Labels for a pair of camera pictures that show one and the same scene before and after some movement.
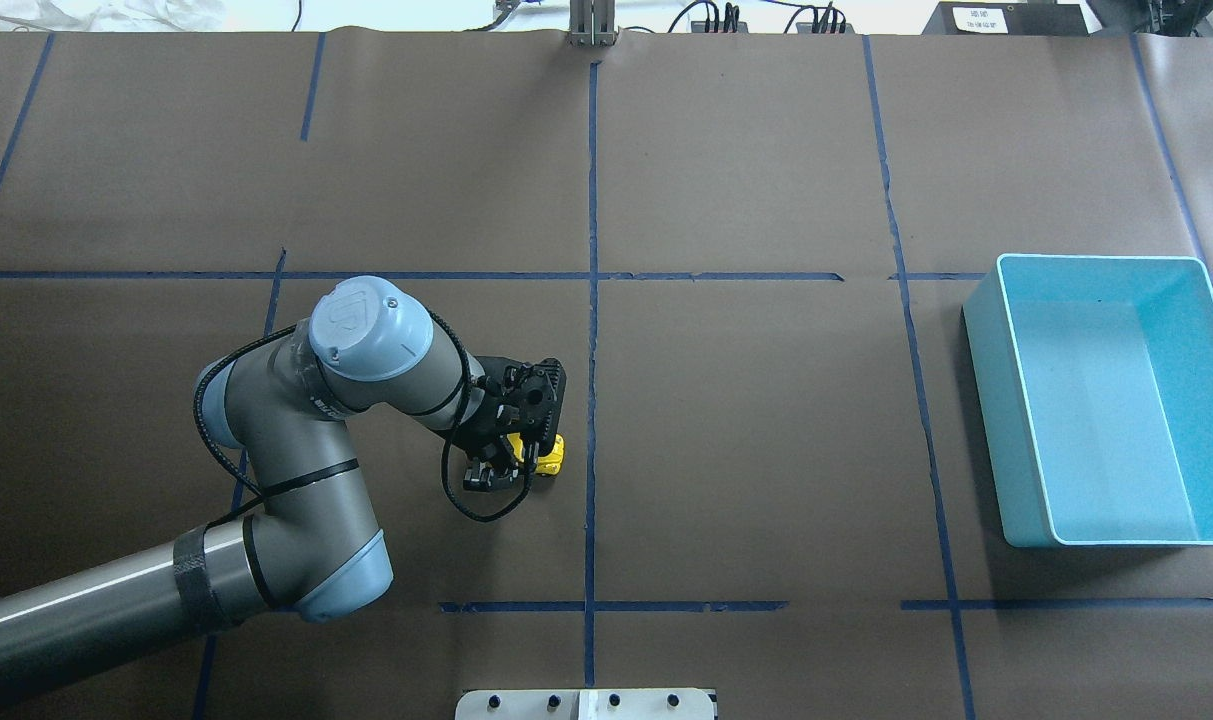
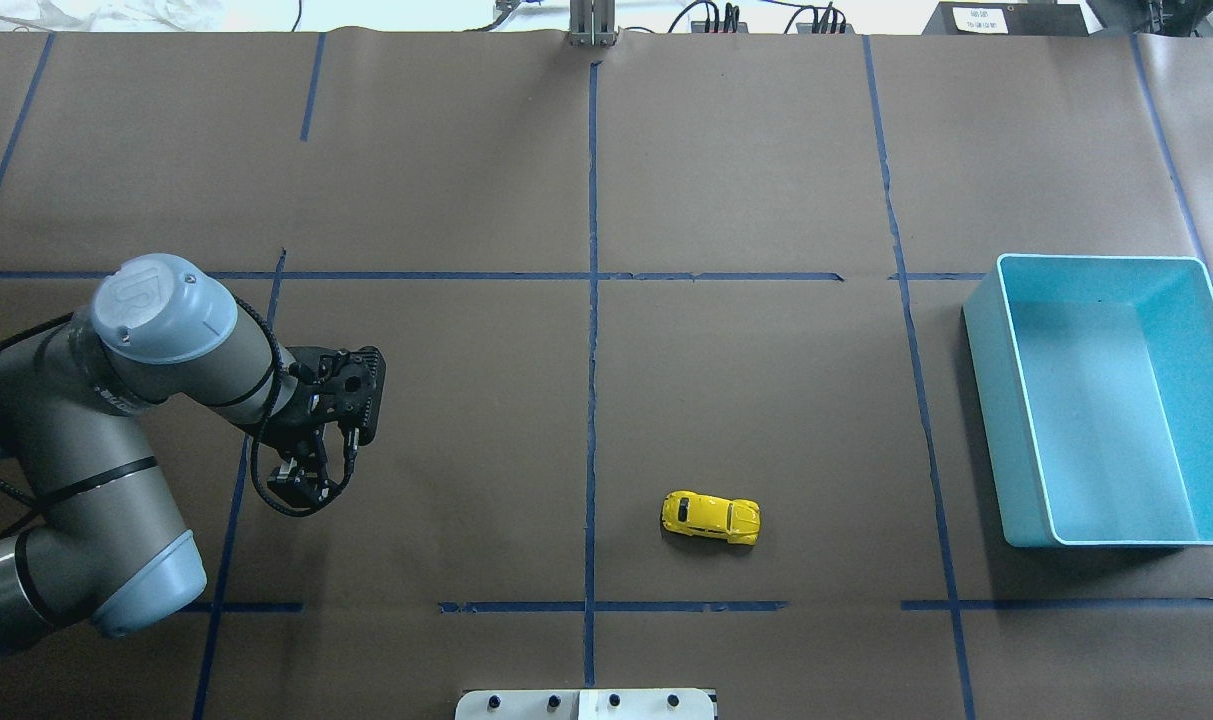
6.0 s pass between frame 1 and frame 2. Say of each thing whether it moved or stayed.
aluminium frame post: stayed
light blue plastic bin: stayed
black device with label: stayed
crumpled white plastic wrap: stayed
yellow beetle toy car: moved
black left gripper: moved
